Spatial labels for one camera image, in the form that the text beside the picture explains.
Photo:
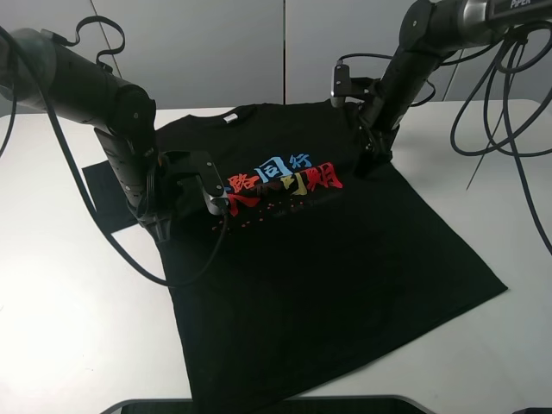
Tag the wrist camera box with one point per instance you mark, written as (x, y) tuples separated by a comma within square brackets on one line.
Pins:
[(345, 86), (182, 171)]

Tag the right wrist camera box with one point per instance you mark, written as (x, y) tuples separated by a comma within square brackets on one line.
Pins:
[(345, 86)]

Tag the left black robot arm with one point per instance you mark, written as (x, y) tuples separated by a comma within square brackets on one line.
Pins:
[(39, 73)]

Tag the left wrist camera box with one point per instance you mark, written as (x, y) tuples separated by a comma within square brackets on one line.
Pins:
[(182, 171)]

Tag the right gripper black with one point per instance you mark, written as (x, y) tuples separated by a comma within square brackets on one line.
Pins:
[(376, 150)]

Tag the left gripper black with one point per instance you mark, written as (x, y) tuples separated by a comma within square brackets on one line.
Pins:
[(152, 188)]

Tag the dark monitor at table edge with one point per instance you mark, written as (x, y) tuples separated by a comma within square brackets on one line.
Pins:
[(352, 404)]

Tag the black printed t-shirt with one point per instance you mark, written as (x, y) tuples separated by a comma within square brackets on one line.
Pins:
[(316, 272)]

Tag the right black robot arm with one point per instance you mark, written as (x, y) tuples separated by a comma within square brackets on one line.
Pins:
[(431, 33)]

